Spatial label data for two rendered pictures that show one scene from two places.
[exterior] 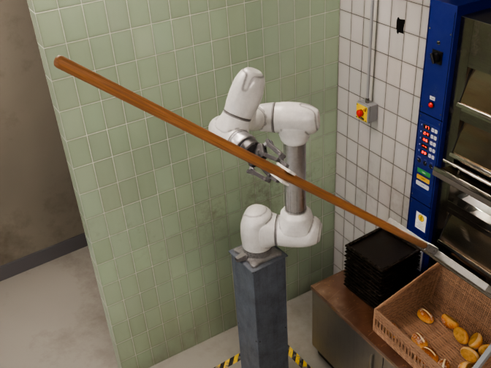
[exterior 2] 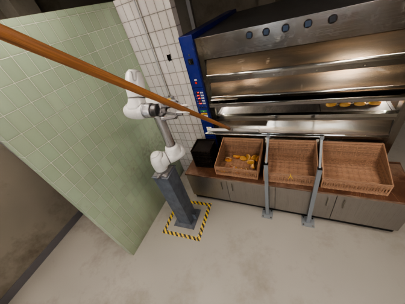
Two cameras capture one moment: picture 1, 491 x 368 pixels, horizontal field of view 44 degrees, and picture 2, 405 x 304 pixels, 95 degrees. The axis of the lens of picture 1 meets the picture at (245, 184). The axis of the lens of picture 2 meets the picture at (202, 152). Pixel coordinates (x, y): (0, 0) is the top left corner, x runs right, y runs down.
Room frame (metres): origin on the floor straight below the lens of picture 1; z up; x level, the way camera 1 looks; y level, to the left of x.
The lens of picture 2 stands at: (0.74, 0.32, 2.39)
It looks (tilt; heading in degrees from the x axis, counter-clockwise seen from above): 38 degrees down; 331
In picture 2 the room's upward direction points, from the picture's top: 17 degrees counter-clockwise
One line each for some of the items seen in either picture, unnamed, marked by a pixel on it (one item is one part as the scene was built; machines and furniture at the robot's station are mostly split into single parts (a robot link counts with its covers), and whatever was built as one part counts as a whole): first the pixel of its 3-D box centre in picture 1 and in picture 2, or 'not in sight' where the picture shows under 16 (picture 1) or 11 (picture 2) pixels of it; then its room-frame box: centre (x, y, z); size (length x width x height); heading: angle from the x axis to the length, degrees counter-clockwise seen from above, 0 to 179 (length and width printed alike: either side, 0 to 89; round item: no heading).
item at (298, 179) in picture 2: not in sight; (289, 160); (1.57, -1.23, 0.72); 0.56 x 0.49 x 0.28; 30
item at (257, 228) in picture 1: (258, 226); (158, 160); (2.41, -0.05, 1.17); 0.18 x 0.16 x 0.22; 78
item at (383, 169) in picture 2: not in sight; (351, 165); (1.06, -1.52, 0.72); 0.56 x 0.49 x 0.28; 29
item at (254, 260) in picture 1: (254, 250); (161, 171); (2.40, -0.02, 1.03); 0.22 x 0.18 x 0.06; 122
